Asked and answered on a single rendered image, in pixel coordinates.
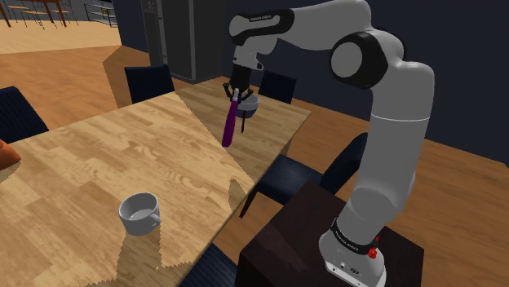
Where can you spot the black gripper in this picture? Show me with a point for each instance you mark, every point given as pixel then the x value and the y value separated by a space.
pixel 240 76

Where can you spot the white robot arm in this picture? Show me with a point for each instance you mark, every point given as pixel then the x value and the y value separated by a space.
pixel 391 151

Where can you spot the grey bowl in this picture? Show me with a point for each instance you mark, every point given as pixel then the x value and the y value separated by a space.
pixel 249 108

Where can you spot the dark red thin stick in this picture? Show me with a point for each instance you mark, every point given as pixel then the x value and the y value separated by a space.
pixel 243 125

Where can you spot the dark blue chair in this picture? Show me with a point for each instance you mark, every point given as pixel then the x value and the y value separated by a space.
pixel 278 87
pixel 18 115
pixel 292 179
pixel 210 268
pixel 148 83

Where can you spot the dark grey fridge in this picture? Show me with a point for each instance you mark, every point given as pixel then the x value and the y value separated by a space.
pixel 191 35

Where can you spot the wooden dining table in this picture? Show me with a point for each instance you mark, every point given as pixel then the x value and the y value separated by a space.
pixel 119 151

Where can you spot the dark robot stand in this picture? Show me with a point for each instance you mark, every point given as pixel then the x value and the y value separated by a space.
pixel 286 238

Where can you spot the grey metal shelf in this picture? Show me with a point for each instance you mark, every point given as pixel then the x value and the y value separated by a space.
pixel 101 12

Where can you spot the white cup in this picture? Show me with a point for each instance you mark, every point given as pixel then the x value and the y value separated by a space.
pixel 140 218

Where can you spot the brown wooden table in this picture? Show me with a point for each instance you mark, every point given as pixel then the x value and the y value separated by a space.
pixel 51 4

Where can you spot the orange object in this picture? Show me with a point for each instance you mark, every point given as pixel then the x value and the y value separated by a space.
pixel 7 155

